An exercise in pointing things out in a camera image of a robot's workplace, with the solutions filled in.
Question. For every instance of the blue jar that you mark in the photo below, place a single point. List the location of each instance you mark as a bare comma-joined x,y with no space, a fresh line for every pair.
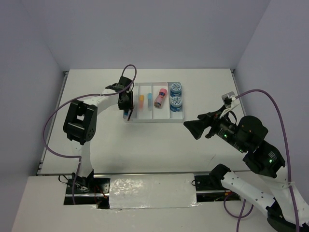
175,89
176,104

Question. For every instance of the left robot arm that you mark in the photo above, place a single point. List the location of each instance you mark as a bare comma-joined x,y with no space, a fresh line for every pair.
81,123

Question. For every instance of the pink tube of markers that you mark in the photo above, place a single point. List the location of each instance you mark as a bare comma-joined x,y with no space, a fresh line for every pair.
160,98

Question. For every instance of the silver foil tape patch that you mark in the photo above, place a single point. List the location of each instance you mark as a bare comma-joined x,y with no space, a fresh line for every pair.
152,191

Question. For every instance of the white divided organizer tray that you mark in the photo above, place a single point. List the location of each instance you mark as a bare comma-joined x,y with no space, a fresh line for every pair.
157,115

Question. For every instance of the orange highlighter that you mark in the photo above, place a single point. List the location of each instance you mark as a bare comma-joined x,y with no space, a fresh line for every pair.
141,106

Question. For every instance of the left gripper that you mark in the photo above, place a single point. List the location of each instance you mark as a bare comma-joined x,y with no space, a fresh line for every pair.
130,105

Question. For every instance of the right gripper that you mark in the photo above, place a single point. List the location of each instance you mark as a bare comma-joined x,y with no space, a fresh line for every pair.
195,126

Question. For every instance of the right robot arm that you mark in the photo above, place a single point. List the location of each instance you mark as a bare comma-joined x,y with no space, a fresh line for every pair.
284,208

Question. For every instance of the blue highlighter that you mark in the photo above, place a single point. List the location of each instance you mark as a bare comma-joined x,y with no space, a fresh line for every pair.
150,103

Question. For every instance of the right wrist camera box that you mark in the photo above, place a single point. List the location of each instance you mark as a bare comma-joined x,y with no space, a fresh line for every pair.
227,99

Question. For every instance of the right camera mount white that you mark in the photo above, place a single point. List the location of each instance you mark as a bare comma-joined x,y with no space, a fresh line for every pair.
235,102

